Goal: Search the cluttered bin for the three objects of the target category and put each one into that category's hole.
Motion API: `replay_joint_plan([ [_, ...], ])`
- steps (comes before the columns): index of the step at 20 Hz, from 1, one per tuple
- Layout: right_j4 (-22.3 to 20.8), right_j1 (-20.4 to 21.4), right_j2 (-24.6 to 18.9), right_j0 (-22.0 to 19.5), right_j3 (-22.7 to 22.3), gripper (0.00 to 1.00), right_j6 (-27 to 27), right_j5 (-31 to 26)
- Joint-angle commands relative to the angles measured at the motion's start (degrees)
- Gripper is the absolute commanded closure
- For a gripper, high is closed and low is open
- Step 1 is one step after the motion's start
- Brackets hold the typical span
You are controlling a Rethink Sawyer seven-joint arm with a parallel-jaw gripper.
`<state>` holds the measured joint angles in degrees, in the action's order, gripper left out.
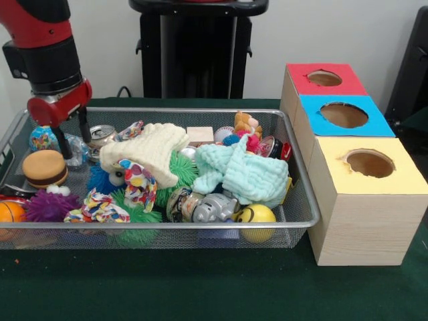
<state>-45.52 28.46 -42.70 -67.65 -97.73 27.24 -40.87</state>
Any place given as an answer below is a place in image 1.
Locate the black stand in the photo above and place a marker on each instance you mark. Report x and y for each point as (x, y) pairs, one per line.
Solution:
(411, 67)

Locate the blue fuzzy toy with eyes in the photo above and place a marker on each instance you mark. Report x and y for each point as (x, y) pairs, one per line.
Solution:
(100, 179)

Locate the dark green table cloth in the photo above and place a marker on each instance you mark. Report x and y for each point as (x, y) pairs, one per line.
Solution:
(200, 287)
(419, 120)

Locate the shallow mesh bin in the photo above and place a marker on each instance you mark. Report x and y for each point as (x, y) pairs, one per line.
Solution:
(167, 239)

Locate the purple spiky rubber ball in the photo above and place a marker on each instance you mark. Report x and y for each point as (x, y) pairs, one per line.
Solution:
(50, 207)

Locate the mint muslin cloth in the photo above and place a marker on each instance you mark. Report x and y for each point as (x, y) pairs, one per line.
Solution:
(250, 174)

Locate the wooden box with three holes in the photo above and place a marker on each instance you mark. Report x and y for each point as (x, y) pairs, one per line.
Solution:
(368, 227)

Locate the clear plastic packet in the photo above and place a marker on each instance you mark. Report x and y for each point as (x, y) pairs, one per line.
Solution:
(79, 152)

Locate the small orange basketball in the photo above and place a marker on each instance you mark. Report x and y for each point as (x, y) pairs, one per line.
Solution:
(11, 212)

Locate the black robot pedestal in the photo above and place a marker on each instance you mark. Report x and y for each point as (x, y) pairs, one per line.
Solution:
(200, 50)

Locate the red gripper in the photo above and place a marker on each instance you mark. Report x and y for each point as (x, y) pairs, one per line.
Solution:
(57, 107)

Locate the blue globe ball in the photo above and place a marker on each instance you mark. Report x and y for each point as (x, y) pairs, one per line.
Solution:
(41, 140)

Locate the foam burger toy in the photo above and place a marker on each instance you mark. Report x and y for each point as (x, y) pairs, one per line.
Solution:
(45, 168)

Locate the smooth yellow ball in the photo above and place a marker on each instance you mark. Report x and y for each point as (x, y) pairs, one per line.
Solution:
(257, 214)

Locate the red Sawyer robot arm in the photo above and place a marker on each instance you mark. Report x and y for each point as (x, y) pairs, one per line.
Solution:
(43, 50)

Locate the colourful patterned cloth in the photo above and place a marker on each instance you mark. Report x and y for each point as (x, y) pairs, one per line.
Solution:
(100, 209)

